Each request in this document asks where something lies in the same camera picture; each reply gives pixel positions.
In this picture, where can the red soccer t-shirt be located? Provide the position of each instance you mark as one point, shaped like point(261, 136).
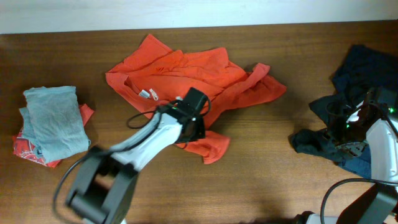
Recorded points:
point(156, 74)

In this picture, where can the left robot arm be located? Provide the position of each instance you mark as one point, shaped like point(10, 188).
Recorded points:
point(106, 180)

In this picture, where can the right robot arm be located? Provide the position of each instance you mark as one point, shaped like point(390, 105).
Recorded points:
point(370, 127)

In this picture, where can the folded grey t-shirt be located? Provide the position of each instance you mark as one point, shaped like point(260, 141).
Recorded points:
point(53, 123)

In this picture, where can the dark navy garment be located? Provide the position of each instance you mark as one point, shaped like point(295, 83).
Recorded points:
point(362, 69)

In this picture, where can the folded red printed t-shirt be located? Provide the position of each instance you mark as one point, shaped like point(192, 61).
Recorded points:
point(24, 148)

